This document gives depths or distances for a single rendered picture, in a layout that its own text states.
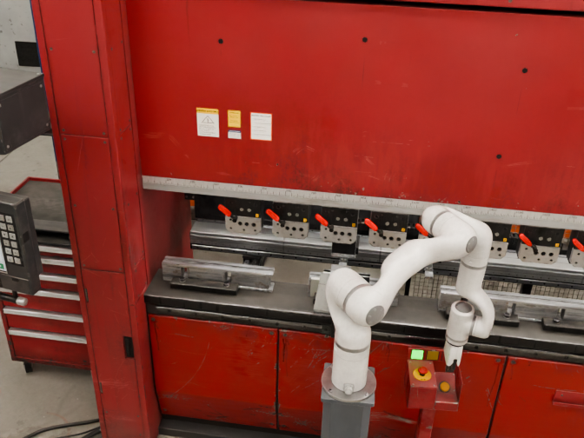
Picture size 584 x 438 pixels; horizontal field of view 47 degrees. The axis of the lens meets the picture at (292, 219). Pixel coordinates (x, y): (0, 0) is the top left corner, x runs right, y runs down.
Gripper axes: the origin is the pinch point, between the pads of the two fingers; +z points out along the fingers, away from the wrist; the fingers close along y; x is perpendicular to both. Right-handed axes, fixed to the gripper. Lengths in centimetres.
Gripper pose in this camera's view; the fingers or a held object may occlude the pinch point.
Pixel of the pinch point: (449, 367)
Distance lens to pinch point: 277.1
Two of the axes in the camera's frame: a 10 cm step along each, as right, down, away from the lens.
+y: -0.7, 5.7, -8.2
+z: -0.2, 8.2, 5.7
